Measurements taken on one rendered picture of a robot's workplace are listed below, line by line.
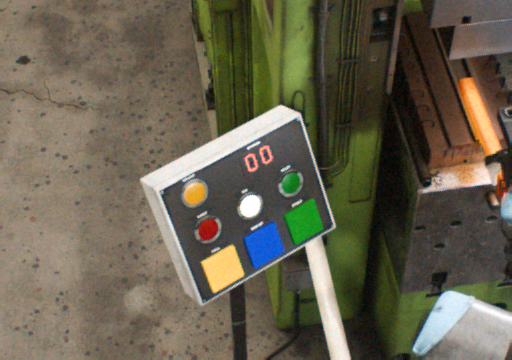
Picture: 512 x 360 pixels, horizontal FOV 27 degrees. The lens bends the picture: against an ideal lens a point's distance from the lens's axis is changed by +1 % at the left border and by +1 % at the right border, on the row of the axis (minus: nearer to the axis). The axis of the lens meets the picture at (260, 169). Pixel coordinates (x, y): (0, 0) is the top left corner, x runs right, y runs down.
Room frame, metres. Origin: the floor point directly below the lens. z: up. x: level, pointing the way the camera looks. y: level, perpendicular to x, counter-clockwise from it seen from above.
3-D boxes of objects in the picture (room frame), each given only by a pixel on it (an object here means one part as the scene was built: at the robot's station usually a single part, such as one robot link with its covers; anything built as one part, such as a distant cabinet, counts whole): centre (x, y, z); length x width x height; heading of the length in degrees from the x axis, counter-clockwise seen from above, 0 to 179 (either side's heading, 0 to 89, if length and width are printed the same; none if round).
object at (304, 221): (1.24, -0.09, 1.01); 0.07 x 0.05 x 0.07; 123
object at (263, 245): (1.18, 0.00, 1.01); 0.07 x 0.05 x 0.07; 123
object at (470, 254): (1.68, -0.50, 0.69); 0.56 x 0.38 x 0.45; 8
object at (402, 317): (1.68, -0.50, 0.23); 0.55 x 0.37 x 0.47; 8
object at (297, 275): (1.51, -0.10, 0.36); 0.09 x 0.07 x 0.12; 98
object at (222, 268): (1.13, 0.08, 1.01); 0.07 x 0.05 x 0.07; 123
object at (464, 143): (1.66, -0.44, 0.96); 0.42 x 0.20 x 0.09; 8
